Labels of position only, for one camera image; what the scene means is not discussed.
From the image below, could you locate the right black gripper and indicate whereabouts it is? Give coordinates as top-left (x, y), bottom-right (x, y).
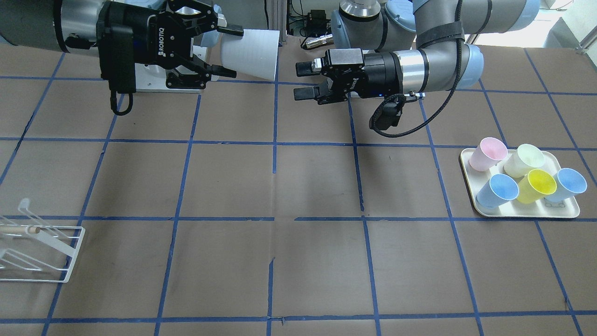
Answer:
top-left (97, 0), bottom-right (245, 91)

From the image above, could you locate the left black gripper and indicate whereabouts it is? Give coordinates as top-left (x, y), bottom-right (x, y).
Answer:
top-left (293, 49), bottom-right (403, 104)

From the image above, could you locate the white plastic cup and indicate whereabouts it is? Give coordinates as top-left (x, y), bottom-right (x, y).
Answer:
top-left (221, 29), bottom-right (279, 81)

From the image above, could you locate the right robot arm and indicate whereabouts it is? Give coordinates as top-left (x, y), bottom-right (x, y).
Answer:
top-left (0, 0), bottom-right (244, 94)

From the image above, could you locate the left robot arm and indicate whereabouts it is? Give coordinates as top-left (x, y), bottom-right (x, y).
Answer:
top-left (293, 0), bottom-right (540, 105)

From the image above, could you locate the pink plastic cup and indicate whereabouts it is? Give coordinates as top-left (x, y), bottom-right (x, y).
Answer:
top-left (469, 137), bottom-right (509, 172)

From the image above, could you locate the blue plastic cup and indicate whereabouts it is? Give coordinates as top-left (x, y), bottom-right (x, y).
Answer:
top-left (475, 174), bottom-right (520, 209)
top-left (544, 168), bottom-right (588, 203)

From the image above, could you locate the pale green plastic cup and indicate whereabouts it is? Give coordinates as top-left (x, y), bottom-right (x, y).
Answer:
top-left (503, 143), bottom-right (546, 179)

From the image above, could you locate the yellow plastic cup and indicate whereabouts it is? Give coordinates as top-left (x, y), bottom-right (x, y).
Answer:
top-left (516, 169), bottom-right (557, 204)

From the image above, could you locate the cream plastic tray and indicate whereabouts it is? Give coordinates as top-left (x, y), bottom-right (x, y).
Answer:
top-left (460, 147), bottom-right (580, 219)

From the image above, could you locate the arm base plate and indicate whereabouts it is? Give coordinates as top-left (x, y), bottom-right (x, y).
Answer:
top-left (135, 45), bottom-right (212, 94)

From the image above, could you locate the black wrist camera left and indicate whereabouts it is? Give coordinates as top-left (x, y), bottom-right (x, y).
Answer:
top-left (369, 94), bottom-right (407, 131)

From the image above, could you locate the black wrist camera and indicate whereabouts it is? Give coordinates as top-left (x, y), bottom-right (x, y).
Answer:
top-left (369, 94), bottom-right (407, 131)
top-left (98, 24), bottom-right (136, 94)

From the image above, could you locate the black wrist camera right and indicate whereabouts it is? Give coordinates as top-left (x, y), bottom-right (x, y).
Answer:
top-left (98, 24), bottom-right (136, 94)

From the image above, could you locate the white wire cup rack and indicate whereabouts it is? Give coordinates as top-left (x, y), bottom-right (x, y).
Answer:
top-left (0, 198), bottom-right (86, 283)

